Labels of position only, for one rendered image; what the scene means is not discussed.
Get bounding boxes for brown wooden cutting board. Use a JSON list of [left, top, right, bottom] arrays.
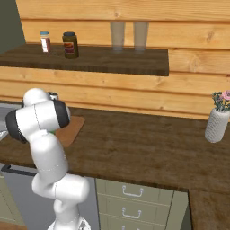
[[54, 115, 86, 148]]

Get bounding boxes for silver tap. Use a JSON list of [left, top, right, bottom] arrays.
[[48, 92, 59, 102]]

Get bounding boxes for clear drinking glass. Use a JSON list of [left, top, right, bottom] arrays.
[[132, 21, 150, 51], [110, 21, 127, 51]]

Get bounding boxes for dark olive jar with label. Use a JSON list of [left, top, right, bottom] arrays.
[[61, 31, 80, 60]]

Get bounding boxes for pale green drawer front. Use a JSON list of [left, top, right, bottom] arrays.
[[98, 213, 164, 230], [99, 193, 171, 224], [103, 178, 175, 208]]

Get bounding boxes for white textured vase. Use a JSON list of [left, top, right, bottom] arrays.
[[204, 108, 230, 144]]

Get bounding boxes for blue-lidded jar with red label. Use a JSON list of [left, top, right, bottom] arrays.
[[39, 31, 51, 54]]

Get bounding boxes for pink flowers with green leaves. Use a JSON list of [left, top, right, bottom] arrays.
[[211, 90, 230, 112]]

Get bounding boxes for steel sink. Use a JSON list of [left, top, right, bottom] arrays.
[[0, 102, 23, 142]]

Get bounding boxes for grey dishwasher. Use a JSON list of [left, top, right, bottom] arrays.
[[1, 164, 101, 230]]

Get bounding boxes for pale green cupboard door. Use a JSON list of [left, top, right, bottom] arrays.
[[0, 173, 26, 227]]

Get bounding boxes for dark wooden wall shelf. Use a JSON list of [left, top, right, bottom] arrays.
[[0, 43, 170, 77]]

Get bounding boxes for silver drawer handle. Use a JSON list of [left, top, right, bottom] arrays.
[[120, 225, 142, 230], [121, 207, 143, 220], [121, 184, 145, 199]]

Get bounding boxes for dark dishwasher handle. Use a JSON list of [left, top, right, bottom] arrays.
[[1, 164, 39, 177]]

